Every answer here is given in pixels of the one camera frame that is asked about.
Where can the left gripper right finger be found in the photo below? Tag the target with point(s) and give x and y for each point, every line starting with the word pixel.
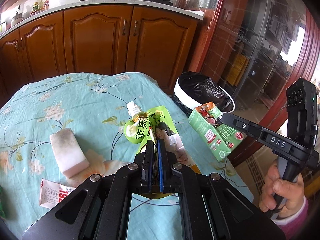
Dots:
pixel 170 179

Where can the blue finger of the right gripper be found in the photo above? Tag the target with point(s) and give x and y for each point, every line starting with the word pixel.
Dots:
pixel 243 125

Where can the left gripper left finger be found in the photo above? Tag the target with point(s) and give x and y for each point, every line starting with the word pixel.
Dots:
pixel 145 163

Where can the green jelly drink pouch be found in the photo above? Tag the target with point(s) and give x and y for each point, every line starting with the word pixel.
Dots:
pixel 154 124

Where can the green drink carton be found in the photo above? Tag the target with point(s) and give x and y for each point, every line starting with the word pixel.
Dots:
pixel 220 138

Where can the white foam sponge block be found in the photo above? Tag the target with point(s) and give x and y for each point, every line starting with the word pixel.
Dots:
pixel 69 156

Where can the red and white milk carton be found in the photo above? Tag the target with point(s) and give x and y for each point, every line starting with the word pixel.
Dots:
pixel 52 193

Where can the pink right sleeve forearm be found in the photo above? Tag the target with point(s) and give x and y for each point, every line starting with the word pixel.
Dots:
pixel 291 225

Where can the black trash bag liner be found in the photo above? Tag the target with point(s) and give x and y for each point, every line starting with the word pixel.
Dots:
pixel 205 94

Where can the wooden lower kitchen cabinets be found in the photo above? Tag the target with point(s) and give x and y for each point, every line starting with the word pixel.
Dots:
pixel 102 39

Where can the right hand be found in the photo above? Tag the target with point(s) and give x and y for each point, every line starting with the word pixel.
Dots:
pixel 293 192

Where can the floral teal tablecloth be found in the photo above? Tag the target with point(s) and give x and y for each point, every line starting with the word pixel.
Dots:
pixel 94 108

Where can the glass sliding door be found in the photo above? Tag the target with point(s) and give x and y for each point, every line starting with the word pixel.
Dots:
pixel 255 49

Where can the green foil wrapper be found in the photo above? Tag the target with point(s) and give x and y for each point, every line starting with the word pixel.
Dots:
pixel 2 213

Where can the condiment bottles on counter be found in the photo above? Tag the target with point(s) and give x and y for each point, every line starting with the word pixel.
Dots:
pixel 39 7

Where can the small pot on counter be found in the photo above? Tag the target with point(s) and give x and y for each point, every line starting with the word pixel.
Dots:
pixel 17 19

